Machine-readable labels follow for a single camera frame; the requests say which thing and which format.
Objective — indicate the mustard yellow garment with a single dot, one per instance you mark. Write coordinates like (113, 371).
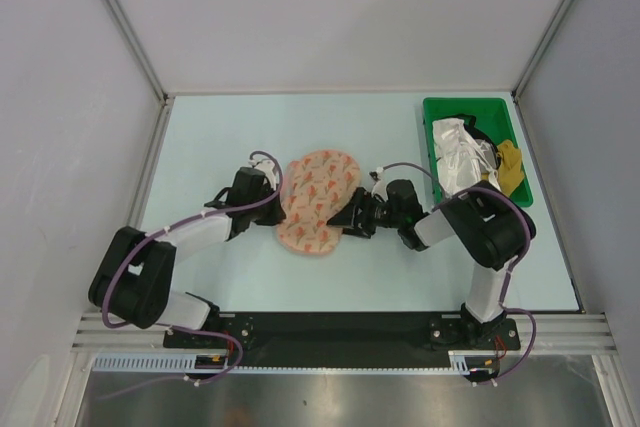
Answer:
(510, 171)

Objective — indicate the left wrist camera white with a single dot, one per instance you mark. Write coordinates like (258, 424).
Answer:
(268, 167)

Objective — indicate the left aluminium frame post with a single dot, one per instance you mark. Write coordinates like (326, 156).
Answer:
(134, 45)

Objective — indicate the green plastic bin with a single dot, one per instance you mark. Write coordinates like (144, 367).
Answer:
(492, 118)

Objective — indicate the pink floral mesh laundry bag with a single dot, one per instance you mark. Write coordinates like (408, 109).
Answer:
(316, 187)

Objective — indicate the aluminium front frame rail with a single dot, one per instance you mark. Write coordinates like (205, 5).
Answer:
(556, 334)

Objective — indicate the white satin bra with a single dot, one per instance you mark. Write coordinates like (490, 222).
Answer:
(462, 160)

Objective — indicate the grey black bra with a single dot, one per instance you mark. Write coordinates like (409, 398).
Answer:
(481, 138)

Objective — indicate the white slotted cable duct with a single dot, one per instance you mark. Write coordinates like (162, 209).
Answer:
(205, 365)

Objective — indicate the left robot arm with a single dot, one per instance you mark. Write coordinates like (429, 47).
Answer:
(133, 284)

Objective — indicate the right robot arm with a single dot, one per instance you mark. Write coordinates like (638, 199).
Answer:
(494, 231)

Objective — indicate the aluminium frame post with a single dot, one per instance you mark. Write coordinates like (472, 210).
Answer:
(134, 45)
(549, 34)

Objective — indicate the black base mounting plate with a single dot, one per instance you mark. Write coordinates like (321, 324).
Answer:
(355, 337)

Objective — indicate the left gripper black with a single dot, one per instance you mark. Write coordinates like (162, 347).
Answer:
(276, 215)

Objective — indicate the right aluminium frame post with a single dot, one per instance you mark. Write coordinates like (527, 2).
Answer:
(549, 34)

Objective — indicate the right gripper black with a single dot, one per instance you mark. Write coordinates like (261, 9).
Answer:
(348, 218)

